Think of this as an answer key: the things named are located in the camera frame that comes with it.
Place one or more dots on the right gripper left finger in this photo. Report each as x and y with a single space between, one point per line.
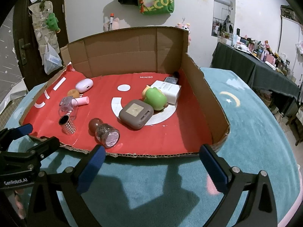
79 176

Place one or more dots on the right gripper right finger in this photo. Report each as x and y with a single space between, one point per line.
226 177

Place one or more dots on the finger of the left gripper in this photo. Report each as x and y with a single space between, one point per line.
45 144
9 135

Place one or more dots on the studded silver cap bottle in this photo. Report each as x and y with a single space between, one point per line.
67 125

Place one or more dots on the brown cap glitter bottle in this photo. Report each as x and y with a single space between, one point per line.
105 134

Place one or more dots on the clear glass jar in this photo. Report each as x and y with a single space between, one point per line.
68 106

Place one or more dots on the brown square case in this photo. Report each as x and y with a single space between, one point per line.
136 114

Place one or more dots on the white power adapter block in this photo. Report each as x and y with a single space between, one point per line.
171 91

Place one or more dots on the green capybara toy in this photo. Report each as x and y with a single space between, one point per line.
154 97

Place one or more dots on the person's left hand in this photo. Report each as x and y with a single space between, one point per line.
20 210

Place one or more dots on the teal plush table mat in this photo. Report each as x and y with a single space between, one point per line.
178 191

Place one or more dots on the pink earbud case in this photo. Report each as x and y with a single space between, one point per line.
84 85

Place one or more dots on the white plastic bag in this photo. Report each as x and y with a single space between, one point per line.
51 60

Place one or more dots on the red lined cardboard box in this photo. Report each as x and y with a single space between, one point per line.
136 91

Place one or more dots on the beige hanging door organizer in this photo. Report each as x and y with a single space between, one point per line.
39 13

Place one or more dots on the dark cloth side table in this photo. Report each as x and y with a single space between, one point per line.
255 73

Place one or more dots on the dark nail polish bottle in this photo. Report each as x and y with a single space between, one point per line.
173 79

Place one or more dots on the green plush on door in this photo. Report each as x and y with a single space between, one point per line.
52 23

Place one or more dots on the pink plush on wall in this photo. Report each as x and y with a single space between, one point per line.
112 24

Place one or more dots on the pink plush right wall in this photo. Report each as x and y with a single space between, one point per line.
185 27

